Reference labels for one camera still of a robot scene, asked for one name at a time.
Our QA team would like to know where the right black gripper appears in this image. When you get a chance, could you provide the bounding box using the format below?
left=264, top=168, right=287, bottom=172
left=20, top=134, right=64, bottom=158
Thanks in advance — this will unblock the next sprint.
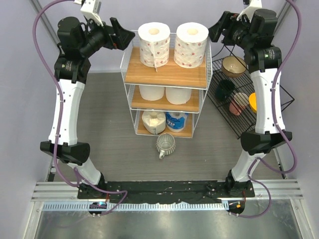
left=205, top=11, right=255, bottom=50

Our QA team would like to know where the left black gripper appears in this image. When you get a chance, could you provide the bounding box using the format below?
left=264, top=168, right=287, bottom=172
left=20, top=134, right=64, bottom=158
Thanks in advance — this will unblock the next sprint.
left=79, top=15, right=135, bottom=58

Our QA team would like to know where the white patterned paper roll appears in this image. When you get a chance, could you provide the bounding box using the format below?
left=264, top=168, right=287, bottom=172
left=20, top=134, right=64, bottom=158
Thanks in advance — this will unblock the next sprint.
left=138, top=22, right=170, bottom=72

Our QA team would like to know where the plain white paper roll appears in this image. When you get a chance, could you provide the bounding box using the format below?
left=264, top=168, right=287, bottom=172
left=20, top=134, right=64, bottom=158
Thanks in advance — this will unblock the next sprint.
left=165, top=87, right=192, bottom=105

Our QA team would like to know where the white wire three-tier shelf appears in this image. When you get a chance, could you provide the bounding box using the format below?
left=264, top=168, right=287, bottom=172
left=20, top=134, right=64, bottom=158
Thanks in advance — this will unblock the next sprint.
left=120, top=33, right=212, bottom=138

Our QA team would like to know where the beige paper roll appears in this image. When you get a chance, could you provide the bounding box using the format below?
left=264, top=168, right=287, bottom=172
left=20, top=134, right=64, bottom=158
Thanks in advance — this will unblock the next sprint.
left=142, top=111, right=166, bottom=135

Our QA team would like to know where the blue paper roll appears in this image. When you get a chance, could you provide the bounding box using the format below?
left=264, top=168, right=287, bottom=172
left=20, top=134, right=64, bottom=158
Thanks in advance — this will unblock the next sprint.
left=165, top=112, right=189, bottom=132

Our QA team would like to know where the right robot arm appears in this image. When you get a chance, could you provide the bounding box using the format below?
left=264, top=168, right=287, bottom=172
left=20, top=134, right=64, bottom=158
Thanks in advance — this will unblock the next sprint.
left=209, top=8, right=292, bottom=197

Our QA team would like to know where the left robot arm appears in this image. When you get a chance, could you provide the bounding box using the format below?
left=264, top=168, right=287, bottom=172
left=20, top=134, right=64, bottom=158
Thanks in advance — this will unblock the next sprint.
left=40, top=17, right=135, bottom=199

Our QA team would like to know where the tan ceramic bowl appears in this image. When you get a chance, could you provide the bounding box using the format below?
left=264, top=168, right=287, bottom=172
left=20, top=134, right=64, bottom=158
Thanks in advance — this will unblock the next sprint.
left=221, top=56, right=247, bottom=78

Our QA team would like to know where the dark green mug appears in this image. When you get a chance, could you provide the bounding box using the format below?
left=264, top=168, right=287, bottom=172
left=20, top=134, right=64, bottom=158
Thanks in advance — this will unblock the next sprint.
left=215, top=80, right=235, bottom=102

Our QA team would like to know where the pink mug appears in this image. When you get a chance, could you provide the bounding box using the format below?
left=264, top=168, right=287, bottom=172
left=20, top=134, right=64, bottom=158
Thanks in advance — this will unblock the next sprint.
left=229, top=93, right=249, bottom=116

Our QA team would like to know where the orange bowl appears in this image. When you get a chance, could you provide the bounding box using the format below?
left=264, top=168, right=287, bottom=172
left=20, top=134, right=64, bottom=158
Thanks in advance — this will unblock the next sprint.
left=249, top=93, right=257, bottom=113

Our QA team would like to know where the grey ribbed glass mug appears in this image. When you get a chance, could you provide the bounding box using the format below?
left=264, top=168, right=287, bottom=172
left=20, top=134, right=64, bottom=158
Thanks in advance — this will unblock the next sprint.
left=156, top=133, right=176, bottom=159

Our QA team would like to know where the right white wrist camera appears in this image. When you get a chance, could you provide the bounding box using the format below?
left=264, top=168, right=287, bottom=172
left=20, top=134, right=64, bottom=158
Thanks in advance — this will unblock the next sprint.
left=236, top=0, right=262, bottom=22

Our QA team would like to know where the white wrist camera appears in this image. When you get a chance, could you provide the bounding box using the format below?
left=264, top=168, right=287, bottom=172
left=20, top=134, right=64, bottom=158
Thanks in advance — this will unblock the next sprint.
left=236, top=0, right=262, bottom=22
left=73, top=0, right=104, bottom=26

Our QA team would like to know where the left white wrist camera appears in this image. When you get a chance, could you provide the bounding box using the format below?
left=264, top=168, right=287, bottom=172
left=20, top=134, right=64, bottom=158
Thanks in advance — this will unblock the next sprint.
left=73, top=0, right=104, bottom=26

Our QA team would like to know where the black wire dish rack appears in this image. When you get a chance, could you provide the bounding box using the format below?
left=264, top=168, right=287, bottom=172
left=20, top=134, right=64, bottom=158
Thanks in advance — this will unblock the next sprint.
left=207, top=41, right=295, bottom=139

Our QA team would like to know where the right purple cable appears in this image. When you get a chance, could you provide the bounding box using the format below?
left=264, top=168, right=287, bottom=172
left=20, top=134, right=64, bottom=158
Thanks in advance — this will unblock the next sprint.
left=229, top=0, right=303, bottom=220

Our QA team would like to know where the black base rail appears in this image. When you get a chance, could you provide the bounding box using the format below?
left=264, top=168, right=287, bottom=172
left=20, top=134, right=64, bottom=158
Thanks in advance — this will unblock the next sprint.
left=77, top=180, right=255, bottom=204

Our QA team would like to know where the white slotted cable duct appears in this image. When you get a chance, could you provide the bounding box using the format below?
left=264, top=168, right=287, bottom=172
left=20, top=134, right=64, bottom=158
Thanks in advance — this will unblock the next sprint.
left=42, top=201, right=229, bottom=212

